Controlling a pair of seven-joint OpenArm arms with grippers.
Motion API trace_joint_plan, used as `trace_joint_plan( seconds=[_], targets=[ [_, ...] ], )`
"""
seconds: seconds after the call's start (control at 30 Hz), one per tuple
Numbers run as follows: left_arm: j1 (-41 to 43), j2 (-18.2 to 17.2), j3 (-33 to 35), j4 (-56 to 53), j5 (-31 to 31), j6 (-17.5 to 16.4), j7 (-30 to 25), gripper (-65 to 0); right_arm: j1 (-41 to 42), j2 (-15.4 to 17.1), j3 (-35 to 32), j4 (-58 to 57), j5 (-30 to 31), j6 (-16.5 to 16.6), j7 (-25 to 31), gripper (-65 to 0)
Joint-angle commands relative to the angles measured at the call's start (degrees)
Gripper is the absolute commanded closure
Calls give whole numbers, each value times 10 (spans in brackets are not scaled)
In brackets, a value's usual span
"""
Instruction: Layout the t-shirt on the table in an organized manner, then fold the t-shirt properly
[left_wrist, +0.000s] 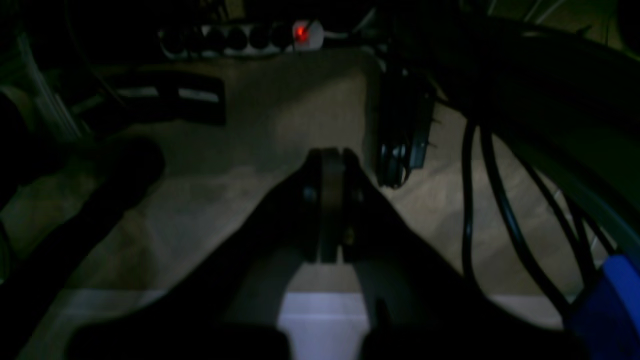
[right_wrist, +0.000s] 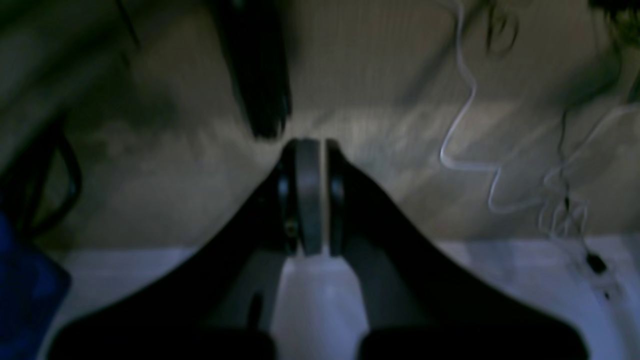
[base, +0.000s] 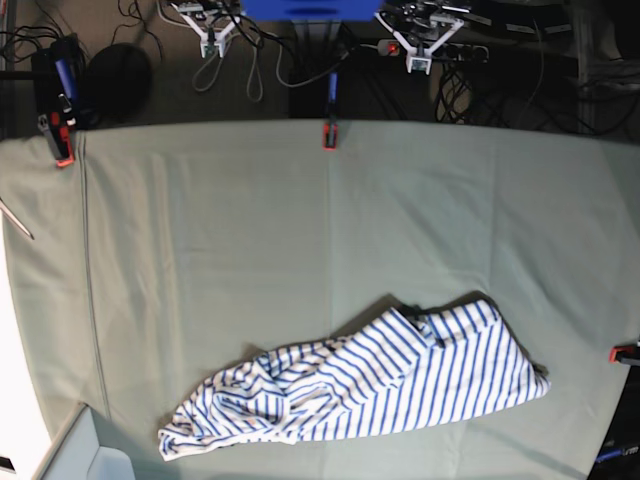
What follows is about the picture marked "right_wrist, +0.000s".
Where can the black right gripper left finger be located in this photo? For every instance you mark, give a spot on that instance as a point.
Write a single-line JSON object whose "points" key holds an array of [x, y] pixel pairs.
{"points": [[218, 303]]}

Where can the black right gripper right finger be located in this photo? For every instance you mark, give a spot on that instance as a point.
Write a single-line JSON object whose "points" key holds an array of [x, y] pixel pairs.
{"points": [[419, 303]]}

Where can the blue plastic bin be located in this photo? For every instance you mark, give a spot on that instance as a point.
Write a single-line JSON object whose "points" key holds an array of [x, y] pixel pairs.
{"points": [[32, 288]]}

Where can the black table leg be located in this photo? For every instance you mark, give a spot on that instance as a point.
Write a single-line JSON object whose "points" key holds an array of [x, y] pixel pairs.
{"points": [[250, 32]]}

